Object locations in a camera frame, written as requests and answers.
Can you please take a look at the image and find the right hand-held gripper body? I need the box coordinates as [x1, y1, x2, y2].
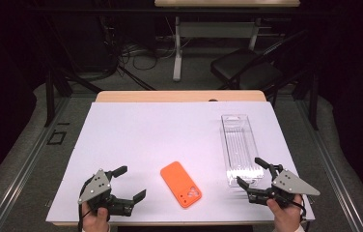
[246, 163, 321, 209]

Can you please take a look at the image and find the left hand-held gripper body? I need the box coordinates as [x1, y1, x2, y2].
[77, 168, 135, 217]

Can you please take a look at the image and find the clear plastic bin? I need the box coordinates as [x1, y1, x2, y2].
[220, 113, 265, 189]

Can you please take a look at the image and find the orange phone case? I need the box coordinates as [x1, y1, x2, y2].
[159, 160, 203, 210]

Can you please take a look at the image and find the person's right hand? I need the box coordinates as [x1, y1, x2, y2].
[265, 194, 303, 232]

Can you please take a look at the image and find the person's left hand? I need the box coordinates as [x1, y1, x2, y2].
[81, 201, 110, 232]

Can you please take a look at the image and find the white table sheet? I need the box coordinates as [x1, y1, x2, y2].
[44, 101, 316, 224]

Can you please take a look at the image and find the black chair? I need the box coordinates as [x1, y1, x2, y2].
[210, 30, 309, 92]

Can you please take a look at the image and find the black metal stand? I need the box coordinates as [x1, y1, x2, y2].
[43, 66, 104, 128]

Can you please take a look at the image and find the white desk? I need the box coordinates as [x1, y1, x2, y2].
[154, 0, 301, 82]

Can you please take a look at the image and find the black metal crossbar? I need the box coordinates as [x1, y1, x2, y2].
[28, 6, 332, 16]

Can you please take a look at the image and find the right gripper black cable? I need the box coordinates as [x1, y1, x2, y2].
[290, 194, 308, 223]

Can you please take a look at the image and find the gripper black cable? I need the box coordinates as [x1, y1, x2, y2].
[290, 194, 308, 223]
[77, 180, 94, 232]

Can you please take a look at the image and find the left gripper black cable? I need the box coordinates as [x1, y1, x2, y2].
[77, 180, 94, 232]

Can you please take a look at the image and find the grey metal floor rail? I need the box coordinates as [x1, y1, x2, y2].
[294, 99, 363, 232]
[0, 96, 71, 232]

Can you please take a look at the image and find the tangle of black cables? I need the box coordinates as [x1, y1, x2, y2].
[105, 18, 190, 81]

